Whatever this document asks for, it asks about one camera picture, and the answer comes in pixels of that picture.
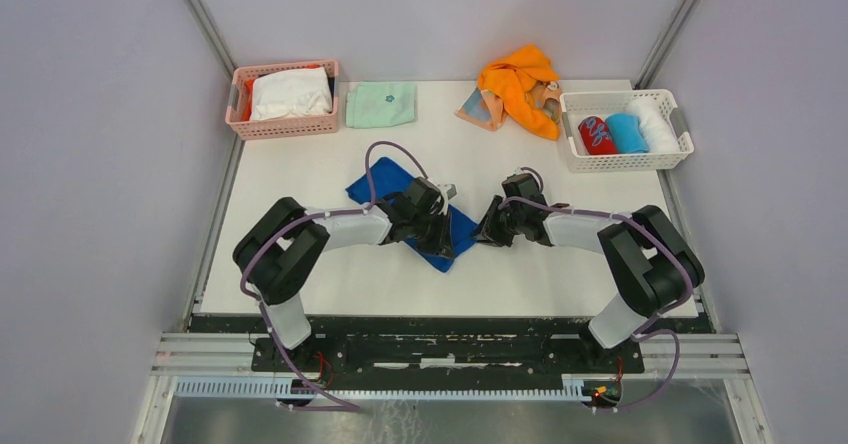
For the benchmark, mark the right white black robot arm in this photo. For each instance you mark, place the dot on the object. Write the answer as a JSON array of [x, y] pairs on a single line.
[[653, 267]]

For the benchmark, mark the mint green folded towel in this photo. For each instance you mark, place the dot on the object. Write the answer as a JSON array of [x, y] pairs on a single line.
[[372, 105]]

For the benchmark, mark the pink plastic basket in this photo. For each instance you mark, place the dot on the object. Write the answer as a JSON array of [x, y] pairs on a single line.
[[239, 101]]

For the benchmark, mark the red rolled towel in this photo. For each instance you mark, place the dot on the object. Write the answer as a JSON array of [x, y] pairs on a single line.
[[596, 136]]

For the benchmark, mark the white plastic basket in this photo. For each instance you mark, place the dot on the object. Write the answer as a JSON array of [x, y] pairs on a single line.
[[578, 106]]

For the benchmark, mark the patterned peach towel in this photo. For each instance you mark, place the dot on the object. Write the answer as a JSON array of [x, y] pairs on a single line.
[[486, 110]]

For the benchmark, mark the white rolled towel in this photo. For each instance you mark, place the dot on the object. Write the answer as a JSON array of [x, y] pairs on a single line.
[[654, 129]]

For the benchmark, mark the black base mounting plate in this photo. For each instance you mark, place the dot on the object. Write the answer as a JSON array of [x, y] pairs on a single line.
[[436, 353]]

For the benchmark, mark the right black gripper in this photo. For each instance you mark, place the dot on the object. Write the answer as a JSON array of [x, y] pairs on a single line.
[[488, 231]]

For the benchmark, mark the blue microfiber towel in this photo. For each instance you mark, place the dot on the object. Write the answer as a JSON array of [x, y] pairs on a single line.
[[390, 177]]

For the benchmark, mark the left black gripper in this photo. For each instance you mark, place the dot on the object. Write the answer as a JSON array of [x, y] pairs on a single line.
[[442, 243]]

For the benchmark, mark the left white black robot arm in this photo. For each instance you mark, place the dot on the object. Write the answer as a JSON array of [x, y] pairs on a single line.
[[280, 251]]

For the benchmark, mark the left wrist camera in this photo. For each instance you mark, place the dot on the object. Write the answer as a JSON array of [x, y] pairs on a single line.
[[447, 192]]

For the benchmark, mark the light blue rolled towel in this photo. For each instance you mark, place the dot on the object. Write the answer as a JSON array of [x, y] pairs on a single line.
[[625, 133]]

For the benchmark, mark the white towel in pink basket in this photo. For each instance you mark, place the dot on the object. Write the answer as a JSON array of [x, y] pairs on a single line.
[[291, 93]]

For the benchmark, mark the white slotted cable duct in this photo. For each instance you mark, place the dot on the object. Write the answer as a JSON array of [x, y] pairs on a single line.
[[285, 388]]

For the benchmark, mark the orange crumpled towel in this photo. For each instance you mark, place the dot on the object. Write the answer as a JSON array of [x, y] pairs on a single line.
[[512, 79]]

